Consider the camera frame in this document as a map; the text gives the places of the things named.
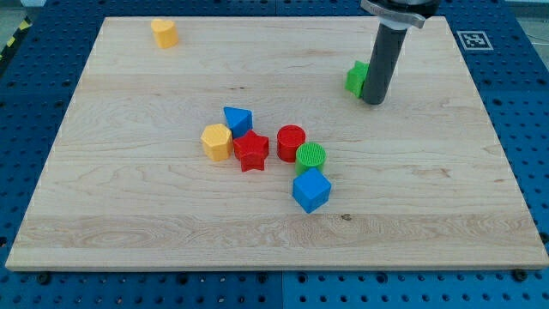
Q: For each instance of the green star block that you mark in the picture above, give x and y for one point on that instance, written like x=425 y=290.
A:
x=356 y=78

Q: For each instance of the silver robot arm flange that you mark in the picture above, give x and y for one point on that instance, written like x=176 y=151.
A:
x=401 y=14

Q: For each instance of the red star block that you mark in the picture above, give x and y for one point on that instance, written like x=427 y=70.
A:
x=251 y=150

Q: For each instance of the red cylinder block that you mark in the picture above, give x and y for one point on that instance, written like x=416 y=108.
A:
x=289 y=139

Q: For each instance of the green cylinder block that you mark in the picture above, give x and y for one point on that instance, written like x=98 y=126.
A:
x=310 y=155

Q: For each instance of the blue triangle block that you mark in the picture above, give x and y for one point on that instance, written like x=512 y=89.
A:
x=239 y=120

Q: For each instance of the blue cube block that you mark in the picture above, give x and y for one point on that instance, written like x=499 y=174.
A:
x=311 y=190

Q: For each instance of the yellow hexagon block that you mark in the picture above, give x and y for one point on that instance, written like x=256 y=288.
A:
x=217 y=142

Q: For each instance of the wooden board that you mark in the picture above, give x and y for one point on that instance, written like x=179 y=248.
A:
x=420 y=182

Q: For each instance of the yellow heart block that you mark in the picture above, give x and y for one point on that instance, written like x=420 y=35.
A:
x=165 y=33

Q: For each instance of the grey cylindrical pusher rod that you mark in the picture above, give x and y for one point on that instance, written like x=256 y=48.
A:
x=384 y=57

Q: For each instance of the black white fiducial marker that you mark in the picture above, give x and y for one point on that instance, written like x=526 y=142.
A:
x=474 y=40

